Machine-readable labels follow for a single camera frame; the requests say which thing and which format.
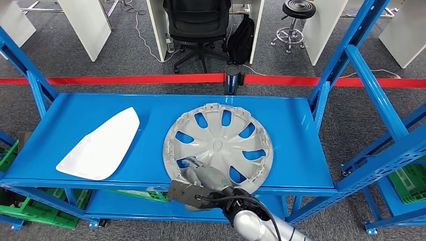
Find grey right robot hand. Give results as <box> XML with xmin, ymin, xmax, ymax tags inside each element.
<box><xmin>177</xmin><ymin>155</ymin><xmax>234</xmax><ymax>193</ymax></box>

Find silver plastic wheel hubcap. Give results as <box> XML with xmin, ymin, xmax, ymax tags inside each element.
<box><xmin>162</xmin><ymin>103</ymin><xmax>274</xmax><ymax>195</ymax></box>

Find green plastic crate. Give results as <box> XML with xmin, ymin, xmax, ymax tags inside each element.
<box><xmin>0</xmin><ymin>140</ymin><xmax>20</xmax><ymax>174</ymax></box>
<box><xmin>105</xmin><ymin>189</ymin><xmax>171</xmax><ymax>204</ymax></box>
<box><xmin>0</xmin><ymin>187</ymin><xmax>93</xmax><ymax>231</ymax></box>
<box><xmin>387</xmin><ymin>162</ymin><xmax>426</xmax><ymax>204</ymax></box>

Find white plastic trim panel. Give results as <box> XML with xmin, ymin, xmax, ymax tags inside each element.
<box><xmin>55</xmin><ymin>106</ymin><xmax>141</xmax><ymax>181</ymax></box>

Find red barrier belt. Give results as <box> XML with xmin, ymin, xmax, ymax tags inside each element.
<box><xmin>0</xmin><ymin>73</ymin><xmax>426</xmax><ymax>89</ymax></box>

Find white power strip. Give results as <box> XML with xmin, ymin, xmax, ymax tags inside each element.
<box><xmin>165</xmin><ymin>33</ymin><xmax>175</xmax><ymax>55</ymax></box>

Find black backpack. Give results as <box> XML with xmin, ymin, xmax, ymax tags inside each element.
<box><xmin>226</xmin><ymin>14</ymin><xmax>256</xmax><ymax>66</ymax></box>

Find black office chair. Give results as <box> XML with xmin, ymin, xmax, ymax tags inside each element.
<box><xmin>162</xmin><ymin>0</ymin><xmax>232</xmax><ymax>74</ymax></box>

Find black round stool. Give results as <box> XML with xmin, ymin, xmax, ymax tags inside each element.
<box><xmin>271</xmin><ymin>0</ymin><xmax>317</xmax><ymax>54</ymax></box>

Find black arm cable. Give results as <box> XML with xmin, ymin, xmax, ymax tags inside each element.
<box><xmin>195</xmin><ymin>195</ymin><xmax>283</xmax><ymax>241</ymax></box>

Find dark stanchion post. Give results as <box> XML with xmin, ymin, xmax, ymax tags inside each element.
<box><xmin>223</xmin><ymin>64</ymin><xmax>245</xmax><ymax>96</ymax></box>

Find white floor cable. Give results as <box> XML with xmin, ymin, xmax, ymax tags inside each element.
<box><xmin>133</xmin><ymin>10</ymin><xmax>182</xmax><ymax>64</ymax></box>
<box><xmin>241</xmin><ymin>64</ymin><xmax>269</xmax><ymax>77</ymax></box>
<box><xmin>339</xmin><ymin>68</ymin><xmax>402</xmax><ymax>80</ymax></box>

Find tangled grey floor cables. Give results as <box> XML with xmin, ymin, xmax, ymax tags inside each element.
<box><xmin>103</xmin><ymin>0</ymin><xmax>148</xmax><ymax>16</ymax></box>

